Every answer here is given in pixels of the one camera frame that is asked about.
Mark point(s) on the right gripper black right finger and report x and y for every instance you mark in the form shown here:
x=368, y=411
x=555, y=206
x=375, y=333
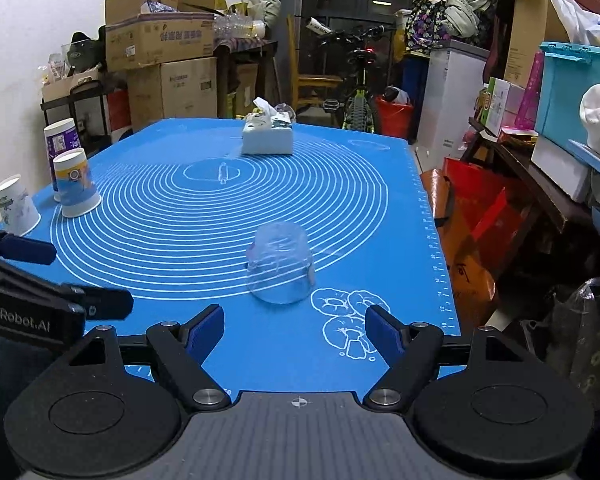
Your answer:
x=410, y=351

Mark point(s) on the red shopping bag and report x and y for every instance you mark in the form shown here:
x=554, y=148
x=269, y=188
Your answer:
x=478, y=215

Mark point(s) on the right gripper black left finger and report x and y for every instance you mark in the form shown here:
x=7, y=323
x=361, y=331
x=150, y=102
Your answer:
x=177, y=352

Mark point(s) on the white printed paper cup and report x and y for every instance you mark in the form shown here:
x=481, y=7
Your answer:
x=18, y=212

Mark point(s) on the black metal shelf rack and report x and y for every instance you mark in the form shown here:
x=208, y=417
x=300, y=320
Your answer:
x=97, y=102

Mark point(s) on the clear plastic cup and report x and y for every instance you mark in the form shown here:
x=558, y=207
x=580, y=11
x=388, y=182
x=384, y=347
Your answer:
x=279, y=264

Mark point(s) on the red plastic bucket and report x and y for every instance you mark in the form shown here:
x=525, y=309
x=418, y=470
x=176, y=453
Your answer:
x=395, y=118

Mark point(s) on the upper cardboard box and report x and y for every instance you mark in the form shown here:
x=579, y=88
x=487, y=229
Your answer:
x=142, y=33

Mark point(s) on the white chest freezer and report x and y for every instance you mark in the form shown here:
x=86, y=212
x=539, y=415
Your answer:
x=453, y=83

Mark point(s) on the dark wooden side table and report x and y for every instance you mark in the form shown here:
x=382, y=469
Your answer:
x=569, y=234

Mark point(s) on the blue silicone baking mat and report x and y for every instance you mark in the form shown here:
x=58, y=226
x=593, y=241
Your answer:
x=180, y=205

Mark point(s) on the teal plastic storage bin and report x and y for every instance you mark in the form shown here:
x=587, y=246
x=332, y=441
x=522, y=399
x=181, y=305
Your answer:
x=569, y=71

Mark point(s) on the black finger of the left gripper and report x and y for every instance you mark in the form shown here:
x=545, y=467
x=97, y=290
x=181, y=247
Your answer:
x=99, y=303
x=25, y=249

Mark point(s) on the blue yellow paper cup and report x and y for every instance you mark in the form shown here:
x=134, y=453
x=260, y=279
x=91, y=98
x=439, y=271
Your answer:
x=77, y=190

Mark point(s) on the white tissue box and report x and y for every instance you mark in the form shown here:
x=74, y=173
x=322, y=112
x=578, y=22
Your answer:
x=269, y=130

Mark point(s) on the green white product box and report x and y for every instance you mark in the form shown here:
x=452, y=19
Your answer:
x=493, y=115

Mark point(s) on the purple paper cup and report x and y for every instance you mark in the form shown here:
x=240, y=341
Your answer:
x=60, y=137

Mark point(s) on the wooden chair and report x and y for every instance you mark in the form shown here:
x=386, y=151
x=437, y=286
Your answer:
x=306, y=90

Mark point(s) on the bicycle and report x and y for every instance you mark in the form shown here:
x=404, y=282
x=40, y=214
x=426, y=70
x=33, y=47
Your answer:
x=352, y=103

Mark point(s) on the lower cardboard box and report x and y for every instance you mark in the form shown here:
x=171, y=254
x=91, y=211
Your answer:
x=183, y=89

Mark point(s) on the tall brown cardboard box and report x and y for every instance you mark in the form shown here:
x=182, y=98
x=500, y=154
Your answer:
x=534, y=22

